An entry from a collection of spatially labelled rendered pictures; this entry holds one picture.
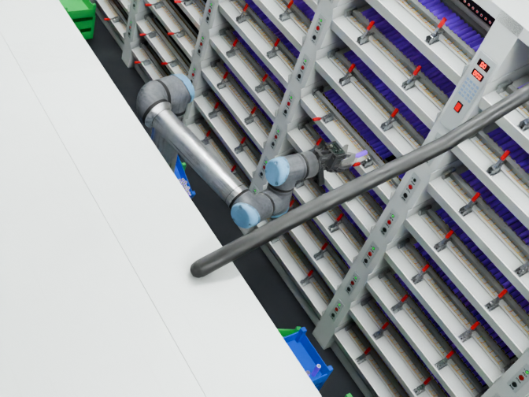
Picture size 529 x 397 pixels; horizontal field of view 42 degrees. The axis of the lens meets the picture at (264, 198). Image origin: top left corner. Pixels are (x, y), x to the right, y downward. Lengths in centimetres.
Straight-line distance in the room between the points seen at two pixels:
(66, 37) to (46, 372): 69
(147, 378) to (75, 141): 42
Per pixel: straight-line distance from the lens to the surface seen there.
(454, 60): 233
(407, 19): 244
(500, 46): 218
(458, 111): 229
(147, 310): 92
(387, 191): 260
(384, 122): 254
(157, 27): 401
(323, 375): 263
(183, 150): 235
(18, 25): 136
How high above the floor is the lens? 247
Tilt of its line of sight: 42 degrees down
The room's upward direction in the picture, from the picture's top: 22 degrees clockwise
